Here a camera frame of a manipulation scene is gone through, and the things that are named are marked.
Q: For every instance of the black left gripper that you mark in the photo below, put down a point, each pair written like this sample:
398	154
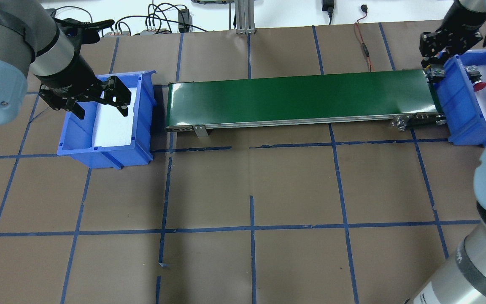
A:
69	75

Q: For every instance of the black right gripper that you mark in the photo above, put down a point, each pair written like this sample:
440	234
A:
458	26

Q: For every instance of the yellow push button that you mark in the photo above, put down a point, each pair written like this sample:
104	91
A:
434	73

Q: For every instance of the red push button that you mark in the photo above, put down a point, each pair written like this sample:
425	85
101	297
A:
474	75

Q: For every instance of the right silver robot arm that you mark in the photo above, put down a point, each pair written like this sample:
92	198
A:
461	279

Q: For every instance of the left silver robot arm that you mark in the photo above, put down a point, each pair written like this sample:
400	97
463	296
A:
34	41

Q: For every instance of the white foam pad left bin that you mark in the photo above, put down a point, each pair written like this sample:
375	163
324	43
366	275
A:
111	128

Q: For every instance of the blue bin left side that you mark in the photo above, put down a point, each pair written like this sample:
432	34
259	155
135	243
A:
76	136

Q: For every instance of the blue bin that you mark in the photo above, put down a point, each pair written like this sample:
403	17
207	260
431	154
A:
76	136
458	103

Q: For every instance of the green conveyor belt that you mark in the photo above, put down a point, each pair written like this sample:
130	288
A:
404	98

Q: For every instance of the blue bin right side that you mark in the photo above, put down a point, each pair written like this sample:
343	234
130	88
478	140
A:
458	103

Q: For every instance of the black power adapter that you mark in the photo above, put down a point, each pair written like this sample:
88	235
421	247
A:
184	20

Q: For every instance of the aluminium frame post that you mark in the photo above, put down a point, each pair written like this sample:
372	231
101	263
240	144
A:
244	17

